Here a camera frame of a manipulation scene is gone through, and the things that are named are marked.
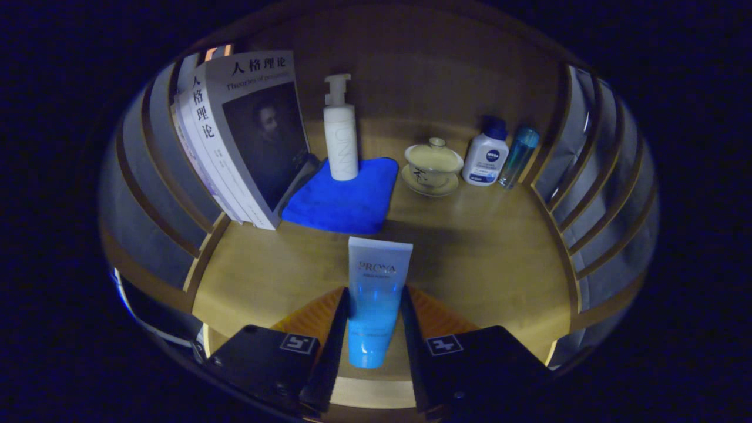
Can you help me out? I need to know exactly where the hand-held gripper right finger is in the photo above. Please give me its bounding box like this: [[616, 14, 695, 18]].
[[399, 285, 553, 418]]

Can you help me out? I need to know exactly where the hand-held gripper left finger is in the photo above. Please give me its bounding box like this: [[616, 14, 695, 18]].
[[203, 287, 351, 415]]

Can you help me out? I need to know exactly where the blue cosmetic tube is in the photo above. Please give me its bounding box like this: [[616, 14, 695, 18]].
[[347, 236, 414, 369]]

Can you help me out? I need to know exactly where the wooden countertop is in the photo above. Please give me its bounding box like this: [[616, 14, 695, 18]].
[[191, 117, 582, 409]]

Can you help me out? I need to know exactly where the brown wooden cabinet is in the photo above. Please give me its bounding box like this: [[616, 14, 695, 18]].
[[97, 0, 659, 377]]

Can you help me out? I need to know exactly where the blue folded cloth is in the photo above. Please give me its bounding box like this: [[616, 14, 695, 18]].
[[281, 157, 400, 236]]

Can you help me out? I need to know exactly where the lidded beige tea cup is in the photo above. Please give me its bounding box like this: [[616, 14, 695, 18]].
[[401, 137, 465, 197]]

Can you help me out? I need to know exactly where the white lotion bottle blue cap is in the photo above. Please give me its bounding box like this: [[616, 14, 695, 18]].
[[461, 116, 509, 187]]

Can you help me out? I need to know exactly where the white pump bottle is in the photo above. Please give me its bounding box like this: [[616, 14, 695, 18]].
[[323, 73, 360, 182]]

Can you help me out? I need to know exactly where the teal slim bottle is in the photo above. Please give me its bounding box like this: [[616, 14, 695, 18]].
[[498, 127, 541, 190]]

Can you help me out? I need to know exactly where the white book with dark portrait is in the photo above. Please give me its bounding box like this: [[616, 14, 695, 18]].
[[204, 50, 321, 231]]

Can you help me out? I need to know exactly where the purple spined book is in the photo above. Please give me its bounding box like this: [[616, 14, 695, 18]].
[[170, 103, 244, 225]]

